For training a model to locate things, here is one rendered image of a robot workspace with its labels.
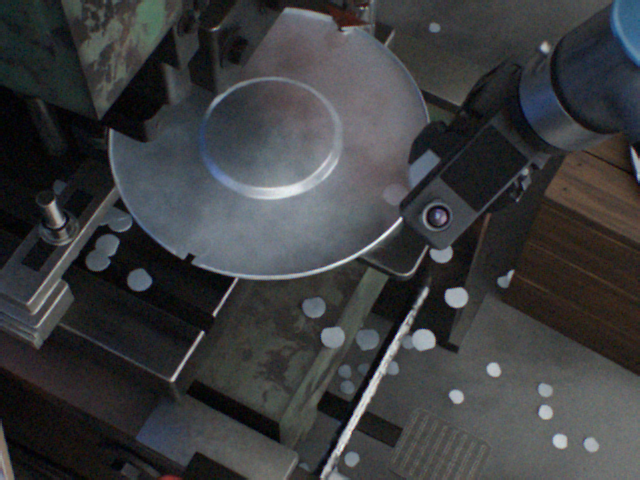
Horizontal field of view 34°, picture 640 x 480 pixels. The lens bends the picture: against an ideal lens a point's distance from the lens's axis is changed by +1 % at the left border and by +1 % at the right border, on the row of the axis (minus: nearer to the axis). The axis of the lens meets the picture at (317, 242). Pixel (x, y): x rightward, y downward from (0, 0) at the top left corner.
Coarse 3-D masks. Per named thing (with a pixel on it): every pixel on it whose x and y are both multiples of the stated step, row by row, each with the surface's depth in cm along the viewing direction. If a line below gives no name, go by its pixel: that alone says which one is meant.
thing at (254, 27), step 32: (192, 0) 75; (224, 0) 78; (256, 0) 82; (288, 0) 84; (224, 32) 78; (256, 32) 84; (160, 64) 79; (192, 64) 82; (224, 64) 81; (160, 96) 83
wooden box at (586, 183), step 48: (624, 144) 147; (576, 192) 143; (624, 192) 143; (528, 240) 154; (576, 240) 147; (624, 240) 141; (528, 288) 165; (576, 288) 157; (624, 288) 150; (576, 336) 169; (624, 336) 161
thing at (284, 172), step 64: (256, 64) 99; (320, 64) 99; (384, 64) 100; (192, 128) 96; (256, 128) 95; (320, 128) 95; (384, 128) 96; (128, 192) 93; (192, 192) 93; (256, 192) 93; (320, 192) 93; (256, 256) 90; (320, 256) 90
